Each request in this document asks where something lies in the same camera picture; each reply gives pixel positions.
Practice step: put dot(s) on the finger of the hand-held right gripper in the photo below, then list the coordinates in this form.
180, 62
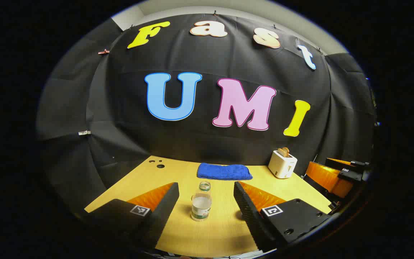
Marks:
322, 176
350, 175

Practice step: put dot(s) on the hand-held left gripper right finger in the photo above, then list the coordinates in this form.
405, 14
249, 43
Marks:
246, 212

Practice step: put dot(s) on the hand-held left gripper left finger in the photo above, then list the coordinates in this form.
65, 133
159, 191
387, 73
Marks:
165, 208

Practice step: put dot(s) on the clear plastic water bottle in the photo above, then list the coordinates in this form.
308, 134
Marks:
201, 205

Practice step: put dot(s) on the white toaster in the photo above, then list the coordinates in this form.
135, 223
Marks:
281, 166

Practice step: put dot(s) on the toast slice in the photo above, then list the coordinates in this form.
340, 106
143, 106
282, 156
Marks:
283, 151

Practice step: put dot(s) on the folded blue towel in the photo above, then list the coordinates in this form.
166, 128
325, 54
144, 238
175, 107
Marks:
224, 171

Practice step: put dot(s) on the black backdrop cloth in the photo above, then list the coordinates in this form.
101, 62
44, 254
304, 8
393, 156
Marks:
199, 144

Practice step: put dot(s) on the white clip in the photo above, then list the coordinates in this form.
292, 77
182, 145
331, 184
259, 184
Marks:
84, 132

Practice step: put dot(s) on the pink clip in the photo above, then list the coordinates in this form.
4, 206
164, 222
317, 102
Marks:
103, 52

